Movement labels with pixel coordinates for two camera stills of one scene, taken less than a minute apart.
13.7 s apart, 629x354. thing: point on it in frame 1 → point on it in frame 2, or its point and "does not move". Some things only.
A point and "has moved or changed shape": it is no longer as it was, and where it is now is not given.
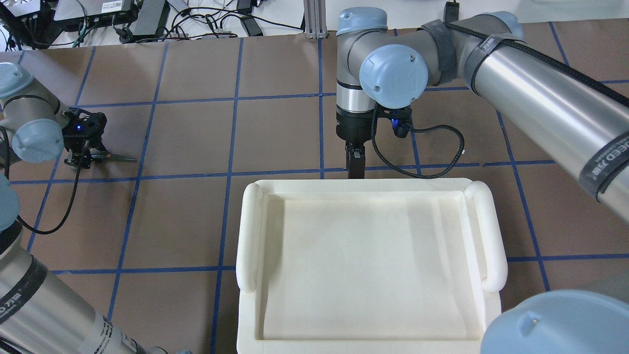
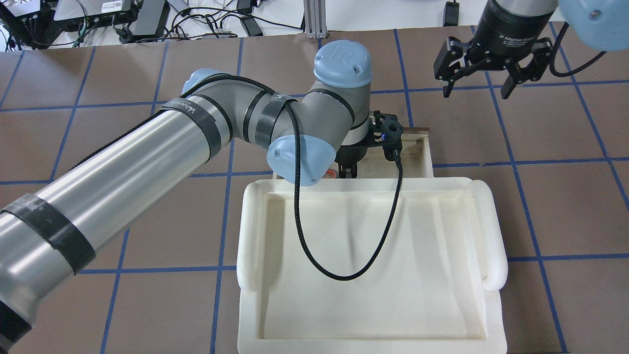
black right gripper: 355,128 → 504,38
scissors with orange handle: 100,154 has moved or changed shape
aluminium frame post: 315,19 does not move
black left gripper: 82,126 → 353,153
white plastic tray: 373,266 does not move
